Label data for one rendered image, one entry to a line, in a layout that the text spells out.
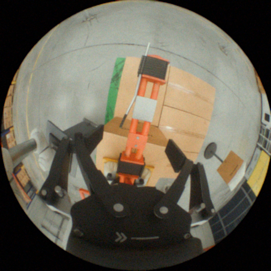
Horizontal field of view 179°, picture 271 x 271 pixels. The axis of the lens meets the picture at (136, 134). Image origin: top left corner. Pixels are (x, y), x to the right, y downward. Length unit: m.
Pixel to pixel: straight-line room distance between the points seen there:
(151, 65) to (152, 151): 0.39
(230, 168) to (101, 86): 2.21
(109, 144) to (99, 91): 1.10
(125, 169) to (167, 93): 0.70
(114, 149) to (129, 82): 0.57
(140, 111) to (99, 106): 1.22
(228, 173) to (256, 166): 5.88
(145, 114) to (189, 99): 0.73
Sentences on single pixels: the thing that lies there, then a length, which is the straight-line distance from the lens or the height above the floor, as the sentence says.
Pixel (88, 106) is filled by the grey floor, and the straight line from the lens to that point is 1.56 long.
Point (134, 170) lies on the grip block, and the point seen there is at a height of 1.09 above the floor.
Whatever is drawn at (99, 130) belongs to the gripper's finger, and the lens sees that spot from 0.17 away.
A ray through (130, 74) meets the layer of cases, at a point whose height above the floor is 0.54.
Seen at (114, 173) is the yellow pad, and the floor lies 0.97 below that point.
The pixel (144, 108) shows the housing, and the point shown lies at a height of 1.09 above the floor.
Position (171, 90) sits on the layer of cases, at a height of 0.54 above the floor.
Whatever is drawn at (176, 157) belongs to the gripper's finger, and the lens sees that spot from 0.16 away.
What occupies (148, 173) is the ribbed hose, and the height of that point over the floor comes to 1.02.
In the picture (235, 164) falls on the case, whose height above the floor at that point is 0.85.
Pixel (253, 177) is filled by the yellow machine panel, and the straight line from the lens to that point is 7.39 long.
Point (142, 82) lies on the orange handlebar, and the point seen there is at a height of 1.08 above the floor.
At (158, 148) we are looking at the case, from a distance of 0.50.
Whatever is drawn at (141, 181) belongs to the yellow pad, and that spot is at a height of 0.99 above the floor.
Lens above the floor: 1.38
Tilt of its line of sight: 70 degrees down
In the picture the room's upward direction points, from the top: 180 degrees counter-clockwise
